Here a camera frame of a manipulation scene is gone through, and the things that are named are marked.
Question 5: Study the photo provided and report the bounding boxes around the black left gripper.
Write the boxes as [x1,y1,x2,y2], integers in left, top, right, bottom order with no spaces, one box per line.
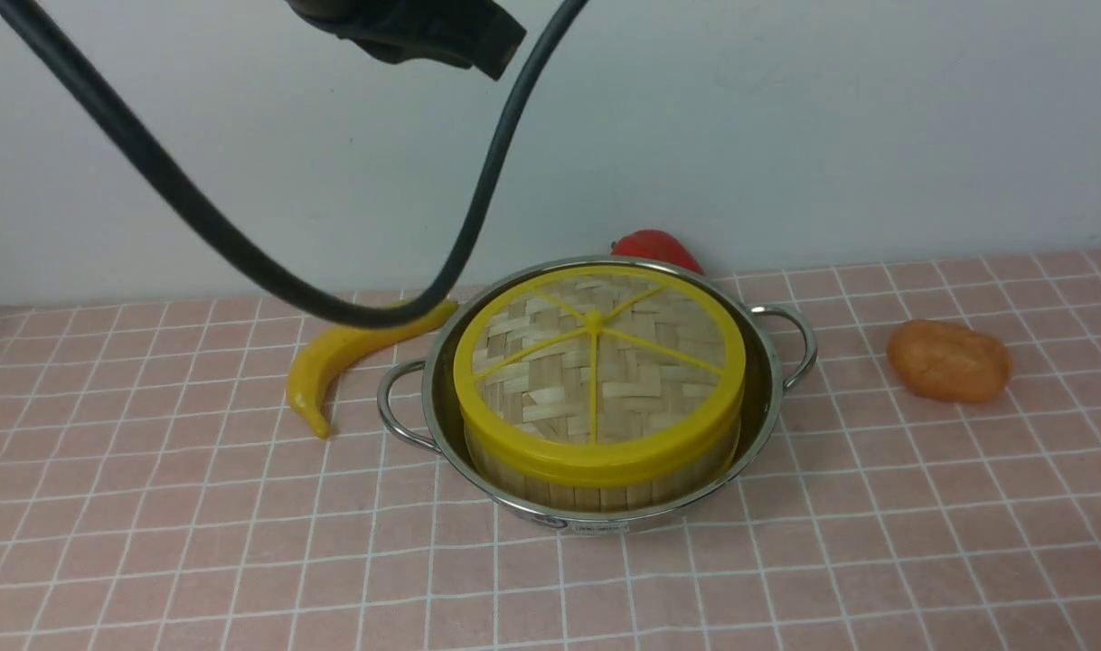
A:
[287,1,527,80]

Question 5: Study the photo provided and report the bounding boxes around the yellow woven bamboo steamer lid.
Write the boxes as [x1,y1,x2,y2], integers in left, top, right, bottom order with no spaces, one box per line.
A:
[450,263,748,486]

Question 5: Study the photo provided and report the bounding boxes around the yellow bamboo steamer basket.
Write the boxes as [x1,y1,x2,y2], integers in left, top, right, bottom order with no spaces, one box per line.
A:
[466,425,739,514]

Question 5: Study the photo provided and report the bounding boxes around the stainless steel pot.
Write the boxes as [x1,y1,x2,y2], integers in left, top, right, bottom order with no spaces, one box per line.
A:
[377,256,818,535]

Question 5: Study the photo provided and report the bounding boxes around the red plastic pepper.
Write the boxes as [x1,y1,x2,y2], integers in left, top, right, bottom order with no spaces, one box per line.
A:
[611,228,706,275]

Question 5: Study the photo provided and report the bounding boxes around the yellow plastic banana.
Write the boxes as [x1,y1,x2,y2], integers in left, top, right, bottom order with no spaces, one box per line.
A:
[286,299,459,440]

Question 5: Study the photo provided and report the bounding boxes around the orange bread roll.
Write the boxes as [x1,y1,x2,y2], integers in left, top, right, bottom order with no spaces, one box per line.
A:
[886,321,1013,404]

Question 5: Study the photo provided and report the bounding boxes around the black camera cable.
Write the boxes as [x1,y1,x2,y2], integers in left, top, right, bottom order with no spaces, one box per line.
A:
[0,0,591,330]

